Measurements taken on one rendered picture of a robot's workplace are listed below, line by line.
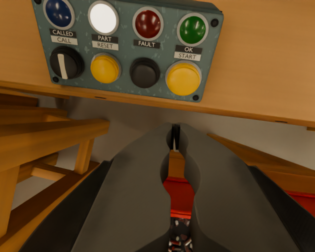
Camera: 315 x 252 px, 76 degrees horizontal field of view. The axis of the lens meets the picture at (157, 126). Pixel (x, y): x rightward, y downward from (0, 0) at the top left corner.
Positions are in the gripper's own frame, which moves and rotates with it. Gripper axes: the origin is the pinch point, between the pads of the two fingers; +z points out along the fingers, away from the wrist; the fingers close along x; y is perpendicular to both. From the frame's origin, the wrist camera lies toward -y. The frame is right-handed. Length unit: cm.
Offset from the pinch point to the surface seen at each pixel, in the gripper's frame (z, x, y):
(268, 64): 11.2, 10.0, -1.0
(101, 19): 7.1, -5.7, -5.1
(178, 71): 6.6, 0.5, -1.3
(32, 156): 23.9, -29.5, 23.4
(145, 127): 85, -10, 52
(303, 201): 8.5, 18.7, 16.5
